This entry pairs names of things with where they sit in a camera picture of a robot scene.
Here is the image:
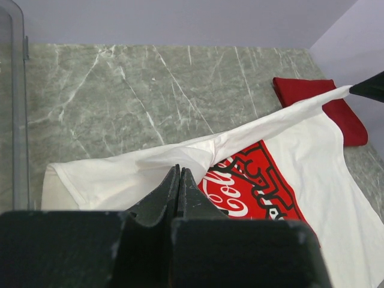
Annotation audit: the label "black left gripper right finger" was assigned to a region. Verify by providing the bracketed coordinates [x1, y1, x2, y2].
[169, 168, 331, 287]

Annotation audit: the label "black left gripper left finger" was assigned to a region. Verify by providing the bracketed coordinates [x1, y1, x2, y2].
[1, 166, 180, 287]

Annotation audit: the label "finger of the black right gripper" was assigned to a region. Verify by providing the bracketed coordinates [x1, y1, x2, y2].
[349, 72, 384, 103]

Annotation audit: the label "white t shirt red print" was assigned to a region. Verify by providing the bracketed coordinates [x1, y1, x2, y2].
[41, 86, 383, 287]

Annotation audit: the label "folded red t shirt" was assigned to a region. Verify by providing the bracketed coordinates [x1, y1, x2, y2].
[272, 77, 368, 146]

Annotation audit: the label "clear plastic bin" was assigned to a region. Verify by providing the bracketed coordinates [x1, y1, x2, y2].
[1, 1, 31, 214]

